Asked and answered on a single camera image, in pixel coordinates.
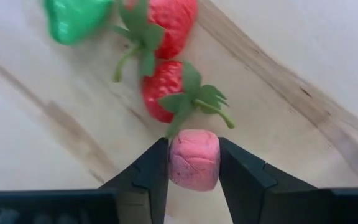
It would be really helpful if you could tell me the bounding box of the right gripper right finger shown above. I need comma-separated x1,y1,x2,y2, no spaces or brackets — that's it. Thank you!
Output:
218,137,334,224

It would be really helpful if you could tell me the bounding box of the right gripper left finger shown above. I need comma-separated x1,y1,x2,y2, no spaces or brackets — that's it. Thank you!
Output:
99,138,170,224

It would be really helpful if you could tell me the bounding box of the pink toy cube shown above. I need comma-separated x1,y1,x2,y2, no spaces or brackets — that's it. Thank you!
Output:
168,129,221,192

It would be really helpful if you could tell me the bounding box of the red toy strawberry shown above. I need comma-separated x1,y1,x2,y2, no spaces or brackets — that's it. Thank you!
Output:
141,60,235,139
110,0,198,83

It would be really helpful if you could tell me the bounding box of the green toy pea pod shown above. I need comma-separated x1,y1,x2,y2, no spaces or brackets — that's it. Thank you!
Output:
44,0,114,46

